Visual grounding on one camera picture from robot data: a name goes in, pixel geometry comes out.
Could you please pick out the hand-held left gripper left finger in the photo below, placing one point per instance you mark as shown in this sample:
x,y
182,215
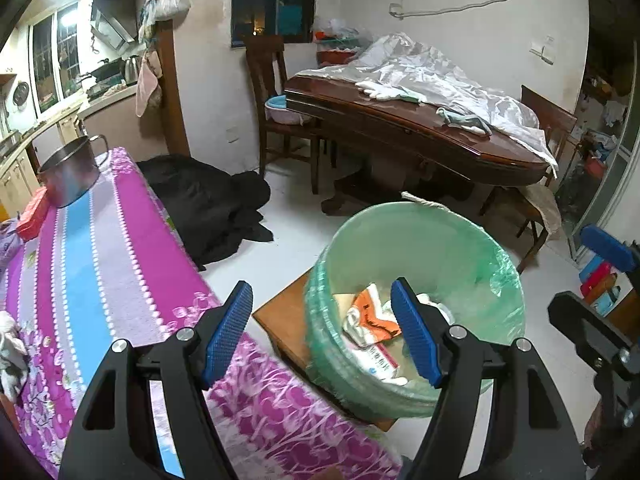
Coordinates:
x,y
227,330

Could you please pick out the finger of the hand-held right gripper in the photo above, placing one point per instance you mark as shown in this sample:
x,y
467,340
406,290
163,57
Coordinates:
x,y
607,247
590,325

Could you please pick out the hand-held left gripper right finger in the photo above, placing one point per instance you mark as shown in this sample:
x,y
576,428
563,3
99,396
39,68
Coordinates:
x,y
415,330

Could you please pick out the orange white paper packet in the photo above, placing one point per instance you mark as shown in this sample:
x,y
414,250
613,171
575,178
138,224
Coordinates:
x,y
370,315

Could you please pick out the green trash bin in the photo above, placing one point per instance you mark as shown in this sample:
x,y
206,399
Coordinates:
x,y
380,240

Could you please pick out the person's right hand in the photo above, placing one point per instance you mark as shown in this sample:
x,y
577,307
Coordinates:
x,y
597,435

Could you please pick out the colourful plastic items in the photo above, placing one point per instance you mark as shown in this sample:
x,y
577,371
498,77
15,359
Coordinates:
x,y
597,282

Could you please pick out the wooden stool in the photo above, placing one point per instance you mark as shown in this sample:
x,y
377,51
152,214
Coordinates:
x,y
285,315

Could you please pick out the beige cloth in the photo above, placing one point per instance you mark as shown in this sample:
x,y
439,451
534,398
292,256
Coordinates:
x,y
542,210

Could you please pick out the purple floral tablecloth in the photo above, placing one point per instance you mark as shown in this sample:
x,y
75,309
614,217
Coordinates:
x,y
125,260

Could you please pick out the black cloth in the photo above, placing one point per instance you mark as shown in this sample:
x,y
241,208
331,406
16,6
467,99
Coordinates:
x,y
205,200

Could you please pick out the dark wooden chair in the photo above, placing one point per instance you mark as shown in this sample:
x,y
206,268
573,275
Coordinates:
x,y
545,110
265,60

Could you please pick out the teal glove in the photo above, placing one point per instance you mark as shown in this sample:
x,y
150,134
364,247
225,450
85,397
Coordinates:
x,y
462,120

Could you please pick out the dark wooden table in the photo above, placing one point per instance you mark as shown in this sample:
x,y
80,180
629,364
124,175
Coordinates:
x,y
400,125

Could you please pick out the metal pot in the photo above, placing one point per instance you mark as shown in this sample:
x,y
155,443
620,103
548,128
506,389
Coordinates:
x,y
70,175

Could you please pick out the blue basin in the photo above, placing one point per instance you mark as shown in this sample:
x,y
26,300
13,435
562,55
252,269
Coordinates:
x,y
286,110

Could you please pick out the purple plastic bag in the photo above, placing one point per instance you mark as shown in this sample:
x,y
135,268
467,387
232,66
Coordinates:
x,y
9,247

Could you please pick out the white gloves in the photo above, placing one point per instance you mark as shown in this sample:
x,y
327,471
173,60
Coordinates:
x,y
380,89

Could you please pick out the pink hanging towel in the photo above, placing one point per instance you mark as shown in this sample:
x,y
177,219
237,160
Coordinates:
x,y
147,85

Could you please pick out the kitchen base cabinets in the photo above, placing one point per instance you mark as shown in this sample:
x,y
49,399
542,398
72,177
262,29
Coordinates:
x,y
65,125

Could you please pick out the steel kettle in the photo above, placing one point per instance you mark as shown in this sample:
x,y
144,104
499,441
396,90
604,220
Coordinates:
x,y
131,70

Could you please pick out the black wok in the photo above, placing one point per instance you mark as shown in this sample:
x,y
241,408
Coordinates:
x,y
107,72

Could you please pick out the stack of plastic basins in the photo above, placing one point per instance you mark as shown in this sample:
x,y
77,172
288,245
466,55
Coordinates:
x,y
337,42

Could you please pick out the hanging pan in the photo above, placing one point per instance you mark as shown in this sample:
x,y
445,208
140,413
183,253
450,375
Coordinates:
x,y
21,95

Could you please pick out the kitchen window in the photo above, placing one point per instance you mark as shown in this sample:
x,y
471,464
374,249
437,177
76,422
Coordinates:
x,y
55,60

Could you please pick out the dark window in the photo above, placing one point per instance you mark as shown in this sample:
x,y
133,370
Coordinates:
x,y
272,0

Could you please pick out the range hood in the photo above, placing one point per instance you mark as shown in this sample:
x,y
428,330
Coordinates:
x,y
117,15

